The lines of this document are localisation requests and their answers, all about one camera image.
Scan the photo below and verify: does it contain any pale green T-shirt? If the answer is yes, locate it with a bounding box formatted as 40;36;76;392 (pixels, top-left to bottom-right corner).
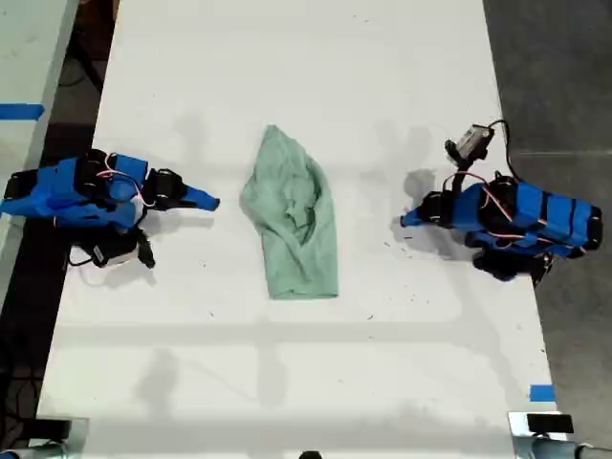
238;124;340;301

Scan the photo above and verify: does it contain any long blue tape strip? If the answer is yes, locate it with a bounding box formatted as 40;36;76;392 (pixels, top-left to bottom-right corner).
0;103;47;121

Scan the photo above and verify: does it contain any short blue tape strip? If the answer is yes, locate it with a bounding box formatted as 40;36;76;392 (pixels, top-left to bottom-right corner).
529;383;557;404

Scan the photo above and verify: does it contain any small black box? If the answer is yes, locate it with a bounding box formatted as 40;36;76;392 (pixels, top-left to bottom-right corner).
33;417;73;440
526;413;575;435

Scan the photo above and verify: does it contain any red white servo wire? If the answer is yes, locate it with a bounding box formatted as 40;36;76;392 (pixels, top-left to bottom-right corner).
442;174;530;226
100;152;147;209

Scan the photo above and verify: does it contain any short black camera stalk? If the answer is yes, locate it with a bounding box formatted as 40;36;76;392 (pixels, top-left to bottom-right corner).
444;138;474;193
134;227;157;270

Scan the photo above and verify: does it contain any grey black camera box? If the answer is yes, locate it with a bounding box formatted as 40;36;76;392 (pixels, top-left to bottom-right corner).
456;122;496;162

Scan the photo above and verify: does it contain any black camera box white label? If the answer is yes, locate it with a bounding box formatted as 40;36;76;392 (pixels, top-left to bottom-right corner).
86;231;140;269

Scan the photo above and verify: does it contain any black camera cable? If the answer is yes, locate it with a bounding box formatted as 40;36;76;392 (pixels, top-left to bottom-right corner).
487;119;522;186
65;243;97;268

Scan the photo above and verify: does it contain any silver table bracket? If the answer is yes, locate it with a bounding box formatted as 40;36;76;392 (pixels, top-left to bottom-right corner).
28;416;91;459
507;409;578;459

